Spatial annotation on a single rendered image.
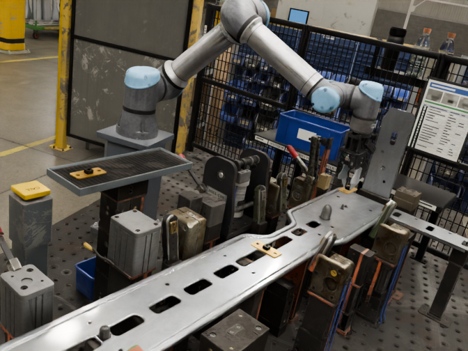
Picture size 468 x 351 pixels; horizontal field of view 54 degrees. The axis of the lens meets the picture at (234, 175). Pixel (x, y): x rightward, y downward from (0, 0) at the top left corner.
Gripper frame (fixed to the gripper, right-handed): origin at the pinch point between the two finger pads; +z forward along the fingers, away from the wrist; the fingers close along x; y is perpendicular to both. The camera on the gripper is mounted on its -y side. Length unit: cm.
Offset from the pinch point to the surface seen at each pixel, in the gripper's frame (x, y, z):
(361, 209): 4.5, -5.5, 9.9
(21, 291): -13, 108, -4
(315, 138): -15.5, 0.9, -11.6
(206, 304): 6, 78, 4
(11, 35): -742, -254, 96
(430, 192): 16.7, -43.8, 9.5
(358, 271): 18.3, 22.6, 14.9
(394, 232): 21.2, 8.4, 5.4
